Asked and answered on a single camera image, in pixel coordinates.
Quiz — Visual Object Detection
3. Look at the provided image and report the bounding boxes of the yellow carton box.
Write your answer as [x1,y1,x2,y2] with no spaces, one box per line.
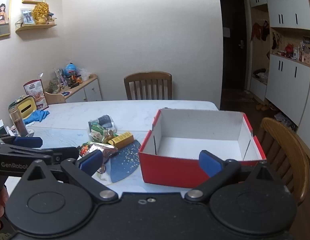
[108,131,134,149]

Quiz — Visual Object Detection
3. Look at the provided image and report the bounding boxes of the purple toy package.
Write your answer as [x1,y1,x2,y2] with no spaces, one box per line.
[54,69,67,90]

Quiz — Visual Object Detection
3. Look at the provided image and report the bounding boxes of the yellow tissue box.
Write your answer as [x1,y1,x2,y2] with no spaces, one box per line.
[9,95,38,119]

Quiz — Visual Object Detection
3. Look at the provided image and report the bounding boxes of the assorted shelf ornaments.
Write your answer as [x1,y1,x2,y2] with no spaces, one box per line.
[271,34,310,64]

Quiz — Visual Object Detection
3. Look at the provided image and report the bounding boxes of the red printed bag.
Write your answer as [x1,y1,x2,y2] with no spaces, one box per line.
[23,79,49,110]

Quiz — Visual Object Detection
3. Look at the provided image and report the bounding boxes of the dark door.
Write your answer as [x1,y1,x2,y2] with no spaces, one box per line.
[219,0,250,90]

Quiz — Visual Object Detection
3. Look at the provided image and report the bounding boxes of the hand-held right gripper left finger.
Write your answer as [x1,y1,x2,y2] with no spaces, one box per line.
[20,150,119,202]

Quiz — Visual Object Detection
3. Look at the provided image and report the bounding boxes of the colourful foil packet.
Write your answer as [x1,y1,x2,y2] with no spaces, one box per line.
[79,141,118,160]

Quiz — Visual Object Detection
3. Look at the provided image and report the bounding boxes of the navy and white packet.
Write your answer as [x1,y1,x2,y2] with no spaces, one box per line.
[89,114,117,133]

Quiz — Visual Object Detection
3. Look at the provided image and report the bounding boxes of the small potted plant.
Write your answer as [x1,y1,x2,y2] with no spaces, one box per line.
[48,77,61,93]

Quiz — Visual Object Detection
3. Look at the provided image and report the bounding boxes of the light wooden chair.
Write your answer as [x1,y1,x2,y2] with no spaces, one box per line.
[257,117,310,207]

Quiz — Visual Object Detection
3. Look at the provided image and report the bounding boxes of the glass jar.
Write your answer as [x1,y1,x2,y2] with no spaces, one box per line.
[9,106,29,137]

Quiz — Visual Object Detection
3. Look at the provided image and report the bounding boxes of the red cardboard box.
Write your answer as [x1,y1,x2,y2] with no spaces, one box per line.
[139,108,267,189]

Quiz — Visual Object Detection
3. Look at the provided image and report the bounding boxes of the blue glove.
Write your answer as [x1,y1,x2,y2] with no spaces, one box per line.
[23,109,50,125]

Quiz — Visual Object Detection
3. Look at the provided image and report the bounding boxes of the small wooden chair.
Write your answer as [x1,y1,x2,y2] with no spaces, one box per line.
[44,91,68,105]

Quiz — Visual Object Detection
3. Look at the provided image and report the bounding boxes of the clear plastic bag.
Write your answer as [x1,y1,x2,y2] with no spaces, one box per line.
[79,68,91,81]

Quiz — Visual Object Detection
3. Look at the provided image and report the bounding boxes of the white wardrobe cabinet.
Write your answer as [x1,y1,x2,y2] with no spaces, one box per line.
[247,0,310,155]

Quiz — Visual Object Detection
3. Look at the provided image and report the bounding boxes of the red hanging clothes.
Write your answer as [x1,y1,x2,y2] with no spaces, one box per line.
[251,21,269,42]

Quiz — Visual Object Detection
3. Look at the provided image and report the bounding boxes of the wall poster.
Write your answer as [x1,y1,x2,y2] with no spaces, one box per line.
[0,0,15,42]

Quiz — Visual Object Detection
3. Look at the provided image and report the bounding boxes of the black toy boxes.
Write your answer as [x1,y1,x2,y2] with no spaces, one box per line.
[66,76,82,88]

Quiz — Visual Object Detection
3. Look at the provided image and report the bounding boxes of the grey shoes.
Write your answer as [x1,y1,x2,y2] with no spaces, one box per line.
[274,112,298,130]

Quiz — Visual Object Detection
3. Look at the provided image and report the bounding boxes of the small photo frame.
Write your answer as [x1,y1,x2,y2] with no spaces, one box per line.
[20,8,35,25]

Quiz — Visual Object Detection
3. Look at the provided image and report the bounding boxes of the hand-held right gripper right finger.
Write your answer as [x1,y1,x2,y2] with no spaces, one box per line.
[185,150,287,202]

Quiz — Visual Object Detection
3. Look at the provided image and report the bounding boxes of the wooden wall shelf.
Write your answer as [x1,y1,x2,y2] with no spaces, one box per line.
[15,17,57,32]

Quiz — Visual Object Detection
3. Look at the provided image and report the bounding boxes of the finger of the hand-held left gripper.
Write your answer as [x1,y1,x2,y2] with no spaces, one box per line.
[51,147,79,167]
[0,134,43,148]

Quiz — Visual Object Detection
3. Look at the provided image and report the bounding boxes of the blue globe toy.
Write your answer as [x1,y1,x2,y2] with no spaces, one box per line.
[64,63,78,77]

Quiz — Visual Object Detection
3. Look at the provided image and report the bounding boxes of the wooden sideboard cabinet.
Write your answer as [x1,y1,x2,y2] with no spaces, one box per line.
[44,74,103,103]

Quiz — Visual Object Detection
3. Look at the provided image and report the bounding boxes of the person's left hand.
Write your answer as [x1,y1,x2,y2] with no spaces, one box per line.
[0,187,9,230]

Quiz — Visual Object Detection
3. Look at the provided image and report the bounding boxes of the green cartoon snack packet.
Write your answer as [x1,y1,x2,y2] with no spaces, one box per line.
[90,124,119,144]

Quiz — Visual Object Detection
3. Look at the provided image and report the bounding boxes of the dark wooden slatted chair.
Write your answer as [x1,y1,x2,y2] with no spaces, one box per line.
[124,72,172,100]

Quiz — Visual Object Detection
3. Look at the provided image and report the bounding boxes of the gold ornament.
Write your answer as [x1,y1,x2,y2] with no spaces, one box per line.
[32,2,50,25]

